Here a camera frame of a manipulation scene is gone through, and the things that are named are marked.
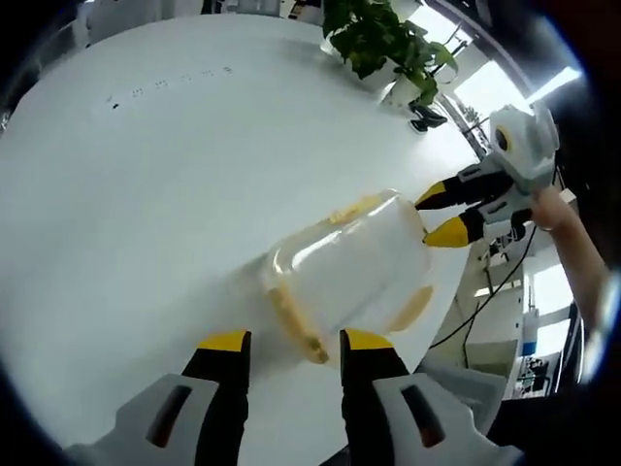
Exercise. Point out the clear box with yellow buckles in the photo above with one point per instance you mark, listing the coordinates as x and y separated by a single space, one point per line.
349 257

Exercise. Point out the white side cabinet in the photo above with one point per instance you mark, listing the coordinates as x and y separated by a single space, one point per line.
495 359

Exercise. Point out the blue and white bottle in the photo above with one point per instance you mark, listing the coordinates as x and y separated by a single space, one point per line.
530 335

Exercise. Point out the small black device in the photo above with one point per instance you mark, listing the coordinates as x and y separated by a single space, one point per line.
427 115

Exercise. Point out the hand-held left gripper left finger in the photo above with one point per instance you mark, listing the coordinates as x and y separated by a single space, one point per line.
218 388

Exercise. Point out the green potted plant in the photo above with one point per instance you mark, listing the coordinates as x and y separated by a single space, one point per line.
373 39

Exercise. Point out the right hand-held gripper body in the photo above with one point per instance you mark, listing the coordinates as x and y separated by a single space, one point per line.
529 145

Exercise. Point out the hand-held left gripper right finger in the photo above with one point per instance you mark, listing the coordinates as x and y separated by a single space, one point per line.
369 388

